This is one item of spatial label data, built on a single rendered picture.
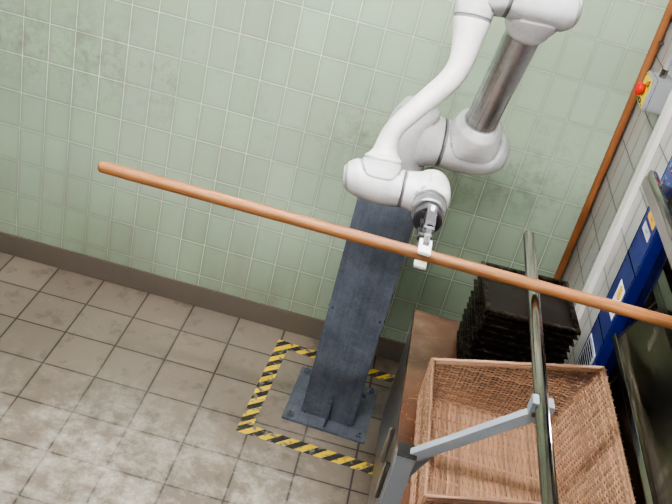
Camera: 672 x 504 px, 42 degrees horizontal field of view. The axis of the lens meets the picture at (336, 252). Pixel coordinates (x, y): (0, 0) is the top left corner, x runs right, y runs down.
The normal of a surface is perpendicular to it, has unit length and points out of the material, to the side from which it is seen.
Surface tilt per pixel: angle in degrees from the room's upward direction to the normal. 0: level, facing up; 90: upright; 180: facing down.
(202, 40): 90
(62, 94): 90
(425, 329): 0
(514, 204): 90
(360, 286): 90
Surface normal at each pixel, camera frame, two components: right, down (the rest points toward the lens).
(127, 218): -0.15, 0.48
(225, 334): 0.22, -0.84
